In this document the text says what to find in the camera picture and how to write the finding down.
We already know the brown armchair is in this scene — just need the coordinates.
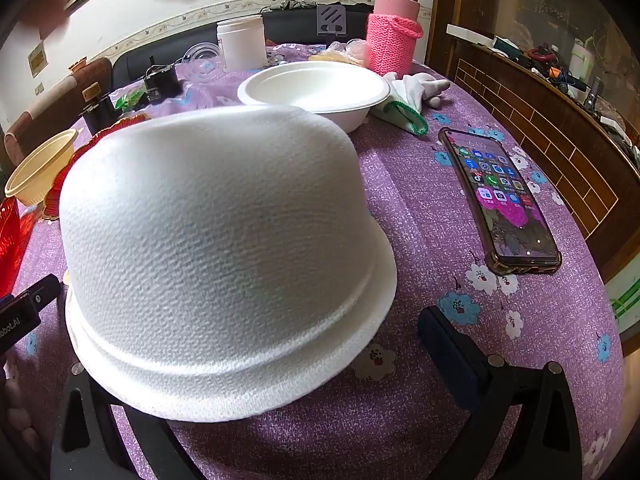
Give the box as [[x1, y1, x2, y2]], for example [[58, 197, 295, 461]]
[[4, 57, 114, 162]]

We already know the wooden cabinet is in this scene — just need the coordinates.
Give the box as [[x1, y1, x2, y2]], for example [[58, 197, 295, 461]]
[[427, 0, 640, 283]]

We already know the large white foam bowl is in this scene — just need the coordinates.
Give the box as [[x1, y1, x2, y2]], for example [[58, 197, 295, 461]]
[[59, 104, 398, 422]]

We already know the beige plastic bowl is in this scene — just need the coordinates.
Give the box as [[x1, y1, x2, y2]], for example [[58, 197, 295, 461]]
[[5, 128, 81, 206]]

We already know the cream plastic bowl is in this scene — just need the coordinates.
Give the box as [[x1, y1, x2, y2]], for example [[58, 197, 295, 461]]
[[0, 197, 40, 302]]

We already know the pink thermos with knit sleeve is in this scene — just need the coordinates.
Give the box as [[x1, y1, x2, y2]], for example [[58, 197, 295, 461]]
[[366, 0, 425, 77]]

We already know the clear bag with food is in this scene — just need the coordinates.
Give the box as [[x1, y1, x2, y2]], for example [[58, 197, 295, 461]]
[[309, 38, 372, 67]]

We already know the red scalloped plate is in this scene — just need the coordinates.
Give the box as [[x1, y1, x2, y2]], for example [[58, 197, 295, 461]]
[[37, 114, 151, 222]]

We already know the smartphone in clear case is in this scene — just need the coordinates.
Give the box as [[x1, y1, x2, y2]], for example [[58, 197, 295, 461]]
[[439, 127, 563, 276]]

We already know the person's left hand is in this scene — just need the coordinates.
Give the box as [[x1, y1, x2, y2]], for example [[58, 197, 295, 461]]
[[0, 400, 44, 461]]

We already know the white box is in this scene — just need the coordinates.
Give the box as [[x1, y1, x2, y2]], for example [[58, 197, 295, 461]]
[[446, 23, 497, 45]]

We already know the purple floral tablecloth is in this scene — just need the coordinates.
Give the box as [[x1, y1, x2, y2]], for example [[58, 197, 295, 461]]
[[0, 42, 626, 480]]

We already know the white cup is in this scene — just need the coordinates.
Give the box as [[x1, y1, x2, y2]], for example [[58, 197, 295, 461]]
[[570, 39, 597, 80]]

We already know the white paper bowl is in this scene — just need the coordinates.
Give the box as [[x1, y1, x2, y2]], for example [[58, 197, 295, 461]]
[[237, 62, 391, 133]]

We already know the yellow wall plaque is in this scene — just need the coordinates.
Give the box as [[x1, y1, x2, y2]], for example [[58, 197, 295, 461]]
[[27, 44, 49, 79]]

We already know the black bottle with wooden cap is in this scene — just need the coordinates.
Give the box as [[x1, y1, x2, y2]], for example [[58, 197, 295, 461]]
[[81, 85, 121, 133]]

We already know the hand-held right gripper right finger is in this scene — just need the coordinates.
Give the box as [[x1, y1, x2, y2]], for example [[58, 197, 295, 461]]
[[419, 305, 584, 480]]

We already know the grey phone stand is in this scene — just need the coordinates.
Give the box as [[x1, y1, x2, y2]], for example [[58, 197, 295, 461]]
[[316, 2, 350, 42]]

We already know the white plastic jar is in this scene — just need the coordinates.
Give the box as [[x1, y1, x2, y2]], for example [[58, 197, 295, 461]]
[[216, 15, 269, 71]]

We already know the white glove with green trim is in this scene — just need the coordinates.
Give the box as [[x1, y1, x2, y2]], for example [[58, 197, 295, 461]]
[[371, 72, 451, 137]]

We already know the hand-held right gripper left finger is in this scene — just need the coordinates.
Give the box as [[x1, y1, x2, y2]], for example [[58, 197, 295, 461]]
[[50, 362, 206, 480]]

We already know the black leather sofa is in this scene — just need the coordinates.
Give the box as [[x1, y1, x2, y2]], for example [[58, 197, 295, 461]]
[[112, 6, 375, 92]]

